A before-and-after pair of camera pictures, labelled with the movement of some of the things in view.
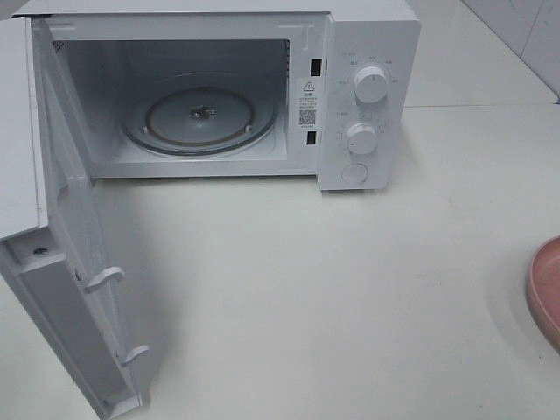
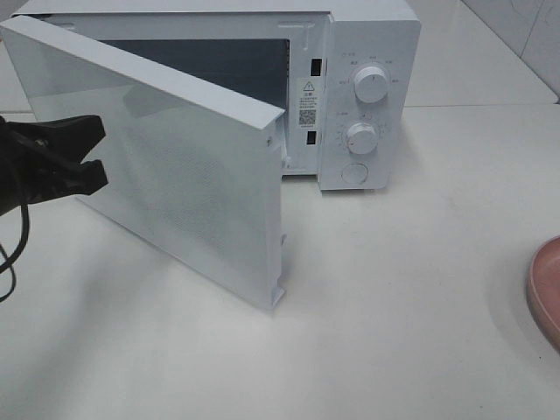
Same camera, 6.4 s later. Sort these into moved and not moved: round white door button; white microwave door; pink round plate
Moved: white microwave door
Not moved: pink round plate; round white door button
